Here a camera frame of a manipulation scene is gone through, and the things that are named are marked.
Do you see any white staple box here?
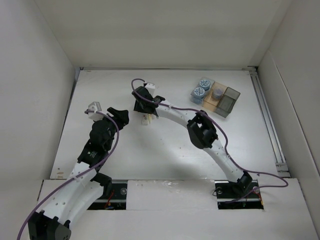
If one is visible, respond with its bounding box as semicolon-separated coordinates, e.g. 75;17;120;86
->
141;115;150;126

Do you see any blue label round tub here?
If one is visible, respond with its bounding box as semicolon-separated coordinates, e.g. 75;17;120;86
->
198;78;211;91

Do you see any clear tub of paperclips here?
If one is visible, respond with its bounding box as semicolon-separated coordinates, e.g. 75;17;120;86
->
211;87;224;100

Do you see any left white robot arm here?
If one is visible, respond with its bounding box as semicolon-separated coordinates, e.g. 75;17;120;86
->
26;106;129;240

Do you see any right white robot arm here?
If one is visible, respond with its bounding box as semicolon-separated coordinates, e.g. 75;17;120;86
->
132;86;253;198

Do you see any grey plastic bin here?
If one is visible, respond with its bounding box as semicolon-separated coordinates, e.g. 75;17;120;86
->
214;87;241;118

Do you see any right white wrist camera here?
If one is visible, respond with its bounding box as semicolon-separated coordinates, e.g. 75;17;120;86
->
143;82;156;96

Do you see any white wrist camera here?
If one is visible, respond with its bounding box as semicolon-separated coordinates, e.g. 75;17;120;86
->
143;82;156;96
85;101;103;122

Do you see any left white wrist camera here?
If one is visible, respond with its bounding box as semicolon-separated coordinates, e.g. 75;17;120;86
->
85;101;103;122

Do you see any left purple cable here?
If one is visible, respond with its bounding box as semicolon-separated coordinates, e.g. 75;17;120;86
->
16;111;120;240

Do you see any purple cable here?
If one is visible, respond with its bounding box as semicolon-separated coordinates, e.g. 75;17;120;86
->
131;78;289;203
16;111;120;240

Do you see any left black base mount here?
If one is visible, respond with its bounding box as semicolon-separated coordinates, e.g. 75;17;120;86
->
88;173;128;211

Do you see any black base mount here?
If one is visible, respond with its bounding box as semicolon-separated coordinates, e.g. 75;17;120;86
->
212;180;264;210
88;173;128;211

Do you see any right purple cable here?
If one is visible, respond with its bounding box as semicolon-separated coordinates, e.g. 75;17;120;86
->
131;78;289;203

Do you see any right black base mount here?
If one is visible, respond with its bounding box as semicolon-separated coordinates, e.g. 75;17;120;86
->
212;180;264;210

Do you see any aluminium side rail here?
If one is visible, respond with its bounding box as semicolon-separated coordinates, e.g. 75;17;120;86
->
248;67;291;178

